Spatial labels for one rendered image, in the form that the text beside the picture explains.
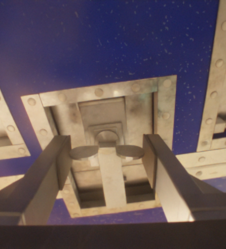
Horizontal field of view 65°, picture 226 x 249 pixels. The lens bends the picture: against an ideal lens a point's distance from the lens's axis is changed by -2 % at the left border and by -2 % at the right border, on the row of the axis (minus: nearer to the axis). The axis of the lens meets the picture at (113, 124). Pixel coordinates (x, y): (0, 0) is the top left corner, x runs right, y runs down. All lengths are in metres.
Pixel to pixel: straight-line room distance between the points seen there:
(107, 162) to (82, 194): 0.08
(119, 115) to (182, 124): 0.06
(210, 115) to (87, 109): 0.11
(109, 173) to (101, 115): 0.06
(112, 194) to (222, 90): 0.15
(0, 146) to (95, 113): 0.10
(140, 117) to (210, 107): 0.06
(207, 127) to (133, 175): 0.10
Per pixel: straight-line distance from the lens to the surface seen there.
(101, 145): 0.16
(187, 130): 0.19
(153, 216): 0.28
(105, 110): 0.17
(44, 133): 0.17
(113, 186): 0.20
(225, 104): 0.21
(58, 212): 0.26
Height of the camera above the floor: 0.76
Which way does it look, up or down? 1 degrees up
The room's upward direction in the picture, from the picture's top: 98 degrees counter-clockwise
